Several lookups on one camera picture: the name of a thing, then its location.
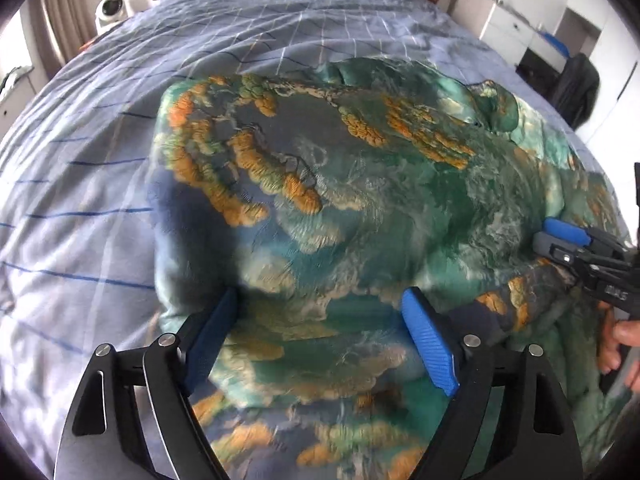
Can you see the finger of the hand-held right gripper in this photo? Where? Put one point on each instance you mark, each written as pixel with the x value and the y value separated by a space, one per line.
pixel 567 230
pixel 550 247

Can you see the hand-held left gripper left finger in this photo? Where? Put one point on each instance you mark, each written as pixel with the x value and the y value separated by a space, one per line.
pixel 212 340

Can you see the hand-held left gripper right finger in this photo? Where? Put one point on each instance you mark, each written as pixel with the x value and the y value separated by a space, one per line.
pixel 430 340

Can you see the green patterned jacket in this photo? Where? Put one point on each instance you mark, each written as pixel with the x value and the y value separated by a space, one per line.
pixel 375 200

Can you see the person's right hand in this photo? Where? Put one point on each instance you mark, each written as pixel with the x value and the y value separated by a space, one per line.
pixel 625 332

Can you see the dark jacket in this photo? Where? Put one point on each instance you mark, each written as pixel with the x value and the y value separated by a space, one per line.
pixel 575 90

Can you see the blue tray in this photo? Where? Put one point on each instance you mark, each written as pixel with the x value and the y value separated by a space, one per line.
pixel 557 44

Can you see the white wardrobe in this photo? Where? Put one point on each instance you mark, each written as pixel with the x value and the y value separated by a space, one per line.
pixel 610 25

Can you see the white desk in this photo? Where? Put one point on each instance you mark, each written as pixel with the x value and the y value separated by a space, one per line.
pixel 505 20

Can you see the bed with blue checked sheet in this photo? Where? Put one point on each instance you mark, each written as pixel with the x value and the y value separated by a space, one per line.
pixel 75 135

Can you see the white drawer cabinet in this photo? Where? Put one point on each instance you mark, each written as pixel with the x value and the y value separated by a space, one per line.
pixel 20 105

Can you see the white green cloth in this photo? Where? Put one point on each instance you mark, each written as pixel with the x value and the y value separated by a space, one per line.
pixel 15 81

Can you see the beige curtain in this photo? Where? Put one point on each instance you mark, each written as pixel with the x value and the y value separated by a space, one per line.
pixel 65 10

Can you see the white security camera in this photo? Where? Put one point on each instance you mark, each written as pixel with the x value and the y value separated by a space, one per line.
pixel 110 10

